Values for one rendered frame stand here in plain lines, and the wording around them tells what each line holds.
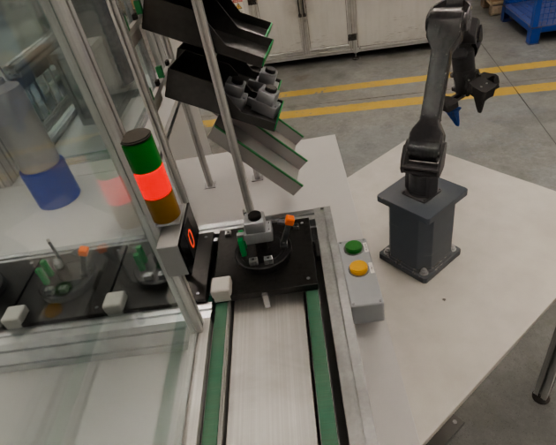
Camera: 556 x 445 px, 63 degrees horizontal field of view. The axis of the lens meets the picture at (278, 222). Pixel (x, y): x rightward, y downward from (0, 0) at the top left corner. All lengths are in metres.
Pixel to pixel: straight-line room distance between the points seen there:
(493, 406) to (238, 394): 1.25
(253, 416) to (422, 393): 0.33
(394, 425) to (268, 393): 0.24
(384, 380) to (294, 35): 4.31
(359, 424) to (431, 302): 0.39
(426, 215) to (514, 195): 0.47
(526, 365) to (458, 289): 1.01
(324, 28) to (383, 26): 0.58
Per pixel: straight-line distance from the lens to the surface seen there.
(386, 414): 0.95
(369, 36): 4.99
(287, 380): 0.93
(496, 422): 1.96
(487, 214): 1.37
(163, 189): 0.75
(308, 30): 4.95
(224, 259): 1.12
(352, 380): 0.88
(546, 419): 2.01
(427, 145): 1.02
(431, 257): 1.13
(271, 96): 1.16
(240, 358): 0.98
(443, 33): 1.07
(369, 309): 0.98
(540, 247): 1.29
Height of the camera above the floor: 1.70
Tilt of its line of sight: 38 degrees down
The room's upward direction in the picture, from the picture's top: 12 degrees counter-clockwise
